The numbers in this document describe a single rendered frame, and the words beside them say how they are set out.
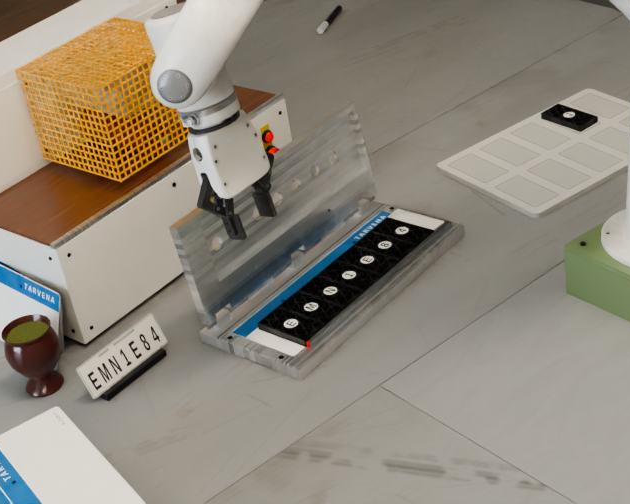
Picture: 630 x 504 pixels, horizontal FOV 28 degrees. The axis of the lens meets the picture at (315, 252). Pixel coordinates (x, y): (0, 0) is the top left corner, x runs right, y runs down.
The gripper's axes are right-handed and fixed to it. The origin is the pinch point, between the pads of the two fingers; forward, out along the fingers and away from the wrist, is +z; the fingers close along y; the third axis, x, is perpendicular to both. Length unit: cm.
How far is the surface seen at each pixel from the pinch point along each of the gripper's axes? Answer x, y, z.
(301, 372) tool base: -2.5, -3.4, 24.3
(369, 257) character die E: 4.3, 23.8, 20.9
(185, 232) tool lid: 13.0, -2.3, 1.9
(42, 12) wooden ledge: 160, 86, -9
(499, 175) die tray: 2, 59, 24
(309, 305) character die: 4.7, 8.6, 20.8
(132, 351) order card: 21.6, -13.8, 17.0
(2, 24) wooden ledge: 165, 76, -10
